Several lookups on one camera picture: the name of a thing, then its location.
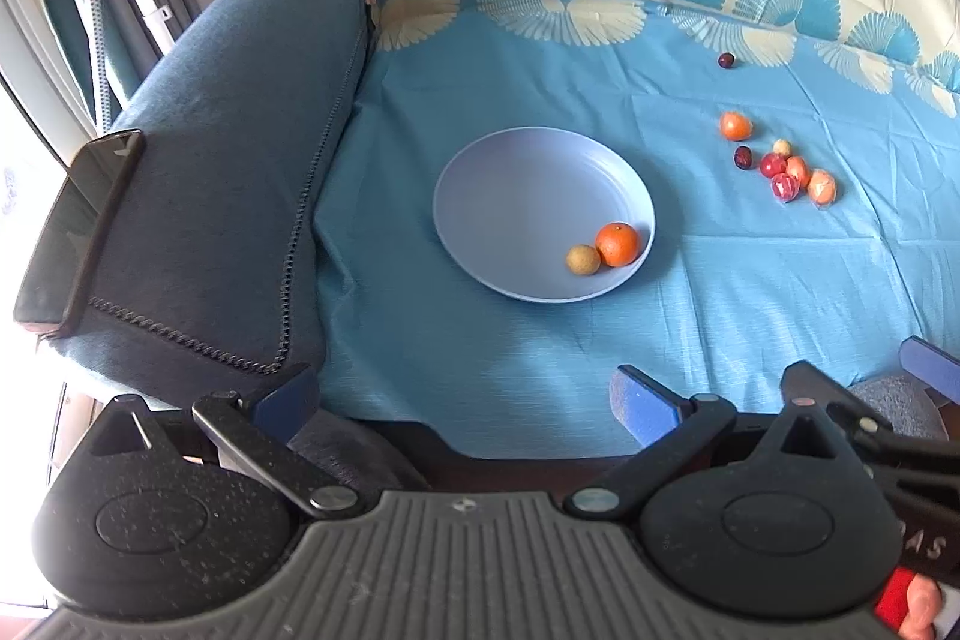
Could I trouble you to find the person's right hand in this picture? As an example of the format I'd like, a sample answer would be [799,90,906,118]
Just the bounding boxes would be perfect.
[900,576,944,640]

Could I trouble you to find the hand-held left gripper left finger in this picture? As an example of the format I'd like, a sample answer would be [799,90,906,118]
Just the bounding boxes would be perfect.
[88,364,361,513]

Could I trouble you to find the pale blue plate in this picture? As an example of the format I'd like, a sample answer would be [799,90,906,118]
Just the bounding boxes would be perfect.
[432,126,657,304]

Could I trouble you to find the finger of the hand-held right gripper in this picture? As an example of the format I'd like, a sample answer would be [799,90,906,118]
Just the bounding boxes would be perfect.
[898,335,960,402]
[825,401,960,502]

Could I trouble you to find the striped cord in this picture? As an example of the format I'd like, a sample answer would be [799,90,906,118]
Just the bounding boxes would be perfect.
[75,0,115,128]

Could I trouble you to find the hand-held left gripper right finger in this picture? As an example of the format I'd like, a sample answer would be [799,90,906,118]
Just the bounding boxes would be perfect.
[564,361,852,525]

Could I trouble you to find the blue fan-patterned cloth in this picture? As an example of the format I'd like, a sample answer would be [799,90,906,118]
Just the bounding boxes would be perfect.
[313,0,960,461]

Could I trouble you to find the blue fabric sofa armrest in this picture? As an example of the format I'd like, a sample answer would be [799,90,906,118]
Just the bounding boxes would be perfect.
[37,0,377,420]

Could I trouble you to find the large orange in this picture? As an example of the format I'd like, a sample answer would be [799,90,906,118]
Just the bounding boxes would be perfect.
[595,221,641,268]

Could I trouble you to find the black smartphone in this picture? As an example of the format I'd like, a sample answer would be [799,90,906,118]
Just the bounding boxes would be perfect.
[13,128,146,338]

